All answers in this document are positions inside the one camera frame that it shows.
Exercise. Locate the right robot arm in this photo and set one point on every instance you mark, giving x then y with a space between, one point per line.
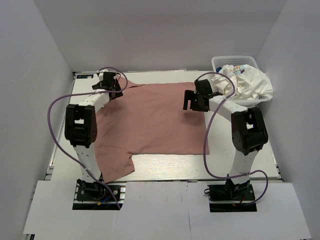
248 130

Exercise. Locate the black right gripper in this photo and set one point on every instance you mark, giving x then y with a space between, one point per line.
189 95

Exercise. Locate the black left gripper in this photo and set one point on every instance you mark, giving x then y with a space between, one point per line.
117 86

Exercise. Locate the white printed t shirt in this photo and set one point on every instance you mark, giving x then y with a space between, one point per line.
247 82

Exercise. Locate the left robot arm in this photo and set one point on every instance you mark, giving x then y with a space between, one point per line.
81 123

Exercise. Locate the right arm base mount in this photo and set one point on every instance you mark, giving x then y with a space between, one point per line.
222 200

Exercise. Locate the blue table label sticker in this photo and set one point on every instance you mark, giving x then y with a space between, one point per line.
84 76

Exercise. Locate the pink t shirt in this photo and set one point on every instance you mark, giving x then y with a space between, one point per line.
147 119

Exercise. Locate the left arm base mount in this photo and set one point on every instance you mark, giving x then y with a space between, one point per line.
91 196

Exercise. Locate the white plastic basket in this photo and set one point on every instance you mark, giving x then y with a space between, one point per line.
219 61

